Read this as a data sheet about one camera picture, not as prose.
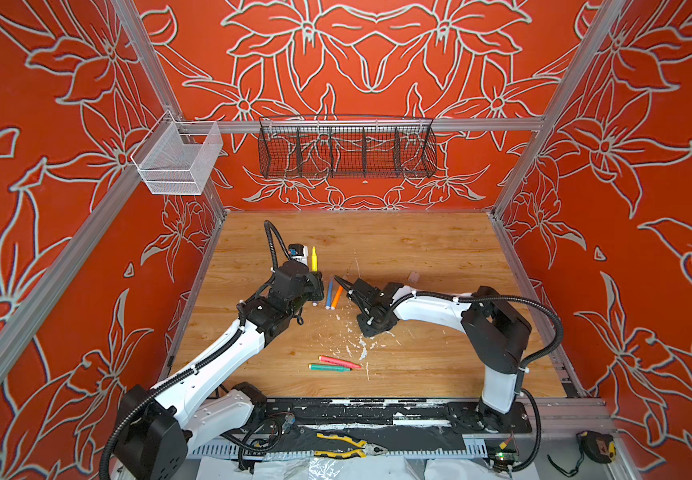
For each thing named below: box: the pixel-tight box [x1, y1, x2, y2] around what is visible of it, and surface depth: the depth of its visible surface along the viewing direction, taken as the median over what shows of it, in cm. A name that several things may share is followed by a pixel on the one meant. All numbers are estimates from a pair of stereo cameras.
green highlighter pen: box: [308, 364, 353, 372], surface depth 82 cm
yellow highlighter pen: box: [311, 246, 318, 272], surface depth 79 cm
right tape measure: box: [576, 431, 617, 464], surface depth 69 cm
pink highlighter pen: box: [318, 355, 362, 369], surface depth 83 cm
